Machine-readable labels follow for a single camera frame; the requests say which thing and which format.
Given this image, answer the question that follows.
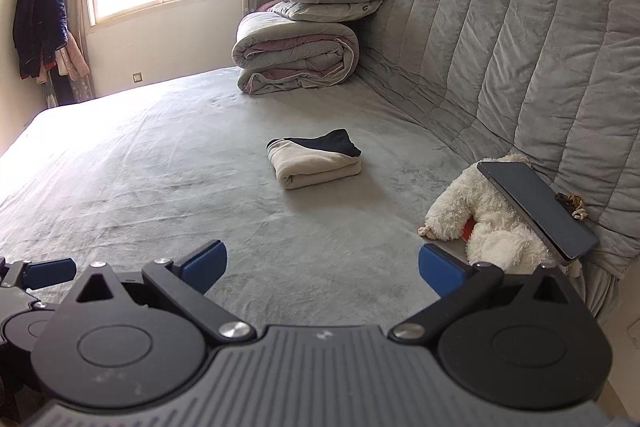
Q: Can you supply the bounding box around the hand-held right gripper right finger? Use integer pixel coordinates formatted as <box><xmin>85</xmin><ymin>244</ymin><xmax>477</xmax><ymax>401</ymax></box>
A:
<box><xmin>389</xmin><ymin>244</ymin><xmax>586</xmax><ymax>342</ymax></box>

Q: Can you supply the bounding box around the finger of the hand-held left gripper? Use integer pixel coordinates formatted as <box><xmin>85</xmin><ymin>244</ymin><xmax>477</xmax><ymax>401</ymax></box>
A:
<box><xmin>0</xmin><ymin>257</ymin><xmax>77</xmax><ymax>305</ymax></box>

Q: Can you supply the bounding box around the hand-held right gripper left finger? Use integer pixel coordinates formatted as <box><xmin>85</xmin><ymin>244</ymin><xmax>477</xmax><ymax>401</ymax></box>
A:
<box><xmin>62</xmin><ymin>239</ymin><xmax>257</xmax><ymax>342</ymax></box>

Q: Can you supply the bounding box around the black garment with beige lining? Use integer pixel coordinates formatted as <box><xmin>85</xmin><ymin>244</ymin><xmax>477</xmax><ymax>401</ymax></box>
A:
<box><xmin>266</xmin><ymin>129</ymin><xmax>363</xmax><ymax>190</ymax></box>

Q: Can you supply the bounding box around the white plush toy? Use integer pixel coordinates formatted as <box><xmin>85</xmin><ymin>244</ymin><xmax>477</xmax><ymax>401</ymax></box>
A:
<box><xmin>419</xmin><ymin>153</ymin><xmax>584</xmax><ymax>279</ymax></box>

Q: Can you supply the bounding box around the pink hanging jacket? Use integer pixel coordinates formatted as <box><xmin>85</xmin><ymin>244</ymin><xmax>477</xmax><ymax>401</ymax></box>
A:
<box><xmin>52</xmin><ymin>31</ymin><xmax>91</xmax><ymax>81</ymax></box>

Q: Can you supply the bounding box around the folded grey and pink duvet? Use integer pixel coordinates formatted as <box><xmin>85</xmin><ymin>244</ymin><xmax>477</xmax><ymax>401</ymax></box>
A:
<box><xmin>231</xmin><ymin>11</ymin><xmax>360</xmax><ymax>96</ymax></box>

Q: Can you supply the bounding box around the grey quilted headboard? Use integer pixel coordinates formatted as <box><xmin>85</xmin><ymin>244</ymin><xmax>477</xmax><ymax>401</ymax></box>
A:
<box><xmin>340</xmin><ymin>0</ymin><xmax>640</xmax><ymax>324</ymax></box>

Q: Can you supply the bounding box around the dark blue hanging jacket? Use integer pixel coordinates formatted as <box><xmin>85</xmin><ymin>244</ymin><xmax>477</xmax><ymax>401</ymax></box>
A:
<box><xmin>12</xmin><ymin>0</ymin><xmax>69</xmax><ymax>80</ymax></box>

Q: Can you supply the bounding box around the grey pillow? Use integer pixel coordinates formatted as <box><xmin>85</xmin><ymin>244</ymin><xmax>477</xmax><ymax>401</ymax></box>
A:
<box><xmin>269</xmin><ymin>0</ymin><xmax>386</xmax><ymax>24</ymax></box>

